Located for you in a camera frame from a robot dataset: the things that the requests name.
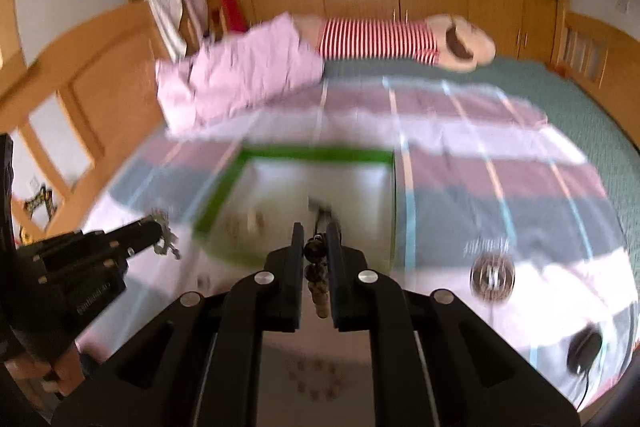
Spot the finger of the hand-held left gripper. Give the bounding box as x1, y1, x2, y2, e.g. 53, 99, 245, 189
102, 229, 168, 269
97, 216, 162, 244

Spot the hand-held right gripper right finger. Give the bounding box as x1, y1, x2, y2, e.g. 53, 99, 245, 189
325, 220, 583, 427

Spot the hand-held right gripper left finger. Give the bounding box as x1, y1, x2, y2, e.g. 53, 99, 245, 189
50, 222, 306, 427

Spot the dark wooden bead bracelet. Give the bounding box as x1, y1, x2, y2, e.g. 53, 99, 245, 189
303, 232, 332, 319

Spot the green cardboard box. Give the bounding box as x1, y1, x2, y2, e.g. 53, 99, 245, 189
192, 147, 399, 275

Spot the pale bead bracelet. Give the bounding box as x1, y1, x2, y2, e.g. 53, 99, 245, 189
286, 357, 344, 401

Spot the person's left hand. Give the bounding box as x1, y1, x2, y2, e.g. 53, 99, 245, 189
12, 342, 83, 400

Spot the yellow black object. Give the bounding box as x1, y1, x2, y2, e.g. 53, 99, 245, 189
22, 184, 63, 229

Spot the plaid bed sheet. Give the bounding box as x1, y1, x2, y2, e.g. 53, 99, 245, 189
82, 74, 638, 427

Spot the wooden headboard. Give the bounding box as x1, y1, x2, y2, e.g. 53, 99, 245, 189
0, 0, 201, 238

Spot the pink quilt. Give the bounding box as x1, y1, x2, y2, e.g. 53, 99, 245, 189
155, 12, 326, 138

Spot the white cloth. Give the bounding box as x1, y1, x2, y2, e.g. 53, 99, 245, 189
145, 0, 188, 58

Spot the striped plush toy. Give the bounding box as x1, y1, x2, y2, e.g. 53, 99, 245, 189
295, 13, 497, 74

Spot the pink towel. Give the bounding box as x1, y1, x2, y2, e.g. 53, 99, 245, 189
180, 0, 209, 38

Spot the red cloth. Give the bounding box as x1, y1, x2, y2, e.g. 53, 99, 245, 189
217, 0, 249, 36

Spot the black puck device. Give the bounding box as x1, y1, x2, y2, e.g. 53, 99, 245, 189
567, 327, 604, 376

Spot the green bed mat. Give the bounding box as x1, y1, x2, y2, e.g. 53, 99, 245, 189
320, 57, 640, 268

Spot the wooden footboard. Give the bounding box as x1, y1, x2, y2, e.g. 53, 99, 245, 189
552, 9, 640, 95

